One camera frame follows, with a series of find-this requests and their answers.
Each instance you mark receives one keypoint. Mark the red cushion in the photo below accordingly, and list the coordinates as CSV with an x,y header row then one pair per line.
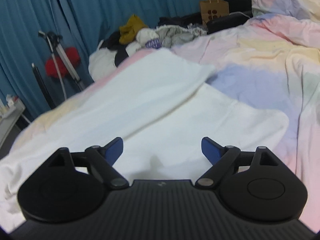
x,y
72,56

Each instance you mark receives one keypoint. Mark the dark cloth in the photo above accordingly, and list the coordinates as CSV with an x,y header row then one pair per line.
x,y
180,20

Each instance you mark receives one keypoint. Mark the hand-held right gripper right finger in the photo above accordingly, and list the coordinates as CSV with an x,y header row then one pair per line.
x,y
210,150

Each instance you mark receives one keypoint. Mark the black garment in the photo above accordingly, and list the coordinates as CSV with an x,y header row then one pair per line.
x,y
112,40

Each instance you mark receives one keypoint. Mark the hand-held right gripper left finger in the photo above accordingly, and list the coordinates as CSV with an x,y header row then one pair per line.
x,y
115,150

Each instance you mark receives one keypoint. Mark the pile of clothes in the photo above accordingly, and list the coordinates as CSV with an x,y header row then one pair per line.
x,y
102,62

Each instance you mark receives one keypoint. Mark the mustard yellow cloth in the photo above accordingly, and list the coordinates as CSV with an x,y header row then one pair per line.
x,y
130,28

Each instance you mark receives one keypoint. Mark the brown paper bag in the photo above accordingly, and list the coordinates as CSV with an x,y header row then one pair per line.
x,y
215,8

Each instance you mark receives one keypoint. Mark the pastel tie-dye duvet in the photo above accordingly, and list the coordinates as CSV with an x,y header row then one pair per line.
x,y
262,62

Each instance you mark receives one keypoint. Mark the grey garment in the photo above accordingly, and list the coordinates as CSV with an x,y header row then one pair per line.
x,y
175,36

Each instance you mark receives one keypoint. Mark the black flat panel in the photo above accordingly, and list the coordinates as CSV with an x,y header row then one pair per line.
x,y
43,87

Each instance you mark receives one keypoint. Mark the white dressing table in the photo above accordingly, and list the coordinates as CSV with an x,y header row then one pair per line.
x,y
10,120

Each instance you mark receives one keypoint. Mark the pastel pillow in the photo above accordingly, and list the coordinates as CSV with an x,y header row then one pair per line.
x,y
280,1

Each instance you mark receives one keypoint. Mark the blue curtain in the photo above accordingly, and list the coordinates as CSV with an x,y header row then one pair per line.
x,y
20,30
112,0

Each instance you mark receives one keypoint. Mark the black sofa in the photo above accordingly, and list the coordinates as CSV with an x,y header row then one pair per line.
x,y
240,3

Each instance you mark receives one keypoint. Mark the silver and black tripod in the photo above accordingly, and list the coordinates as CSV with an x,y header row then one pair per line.
x,y
63,60

